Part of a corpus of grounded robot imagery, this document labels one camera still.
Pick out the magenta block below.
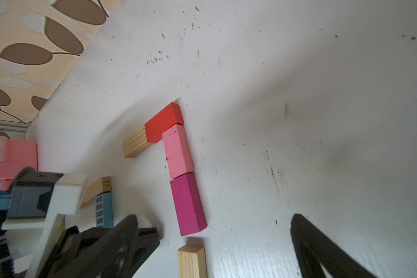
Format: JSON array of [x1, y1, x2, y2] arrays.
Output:
[[170, 173, 207, 236]]

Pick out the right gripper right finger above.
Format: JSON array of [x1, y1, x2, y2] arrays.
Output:
[[290, 214, 374, 278]]

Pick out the green block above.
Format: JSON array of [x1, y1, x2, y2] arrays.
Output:
[[56, 219, 66, 241]]

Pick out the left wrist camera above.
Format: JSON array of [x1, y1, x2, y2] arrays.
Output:
[[0, 166, 88, 278]]

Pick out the light pink block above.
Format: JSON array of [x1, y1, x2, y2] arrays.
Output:
[[162, 124, 195, 180]]

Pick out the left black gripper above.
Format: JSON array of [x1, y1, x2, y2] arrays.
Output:
[[38, 226, 160, 278]]

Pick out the blue striped block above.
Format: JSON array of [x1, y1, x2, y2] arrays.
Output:
[[95, 192, 114, 228]]

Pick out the small natural wood block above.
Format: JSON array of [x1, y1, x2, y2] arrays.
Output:
[[177, 245, 207, 278]]

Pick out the red block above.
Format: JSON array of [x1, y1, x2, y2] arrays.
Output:
[[145, 103, 184, 144]]

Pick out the pink plastic storage box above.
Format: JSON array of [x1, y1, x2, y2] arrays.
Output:
[[0, 137, 38, 191]]

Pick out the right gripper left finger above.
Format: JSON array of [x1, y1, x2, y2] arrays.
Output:
[[52, 214, 139, 278]]

